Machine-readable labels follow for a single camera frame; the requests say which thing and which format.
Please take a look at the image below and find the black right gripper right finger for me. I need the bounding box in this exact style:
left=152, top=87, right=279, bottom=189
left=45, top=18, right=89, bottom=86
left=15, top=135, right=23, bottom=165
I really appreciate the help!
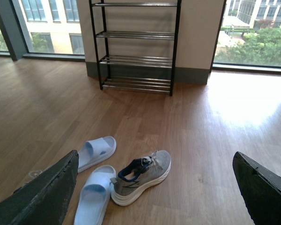
left=232, top=151, right=281, bottom=225

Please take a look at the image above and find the light blue slide near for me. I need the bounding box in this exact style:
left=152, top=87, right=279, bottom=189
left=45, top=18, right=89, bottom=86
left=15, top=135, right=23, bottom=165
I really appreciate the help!
left=74, top=165, right=116, bottom=225

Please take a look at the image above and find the black metal shoe rack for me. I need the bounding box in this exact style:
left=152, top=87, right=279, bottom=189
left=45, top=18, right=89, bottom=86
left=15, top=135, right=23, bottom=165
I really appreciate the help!
left=89, top=0, right=182, bottom=95

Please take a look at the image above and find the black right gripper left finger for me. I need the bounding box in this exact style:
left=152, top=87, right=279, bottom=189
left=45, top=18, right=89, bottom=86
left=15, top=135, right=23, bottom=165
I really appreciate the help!
left=0, top=150, right=79, bottom=225

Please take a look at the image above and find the grey knit sneaker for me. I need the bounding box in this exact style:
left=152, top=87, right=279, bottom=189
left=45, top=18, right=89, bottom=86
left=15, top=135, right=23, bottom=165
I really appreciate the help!
left=21, top=166, right=51, bottom=188
left=111, top=150, right=171, bottom=206

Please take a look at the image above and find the light blue slide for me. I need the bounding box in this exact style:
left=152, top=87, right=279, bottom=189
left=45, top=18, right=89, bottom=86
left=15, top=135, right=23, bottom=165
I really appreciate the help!
left=78, top=136, right=117, bottom=173
left=74, top=165, right=116, bottom=225

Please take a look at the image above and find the light blue slide far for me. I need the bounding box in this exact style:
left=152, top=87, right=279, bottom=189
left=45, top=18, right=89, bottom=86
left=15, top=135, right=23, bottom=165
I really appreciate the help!
left=78, top=136, right=117, bottom=173

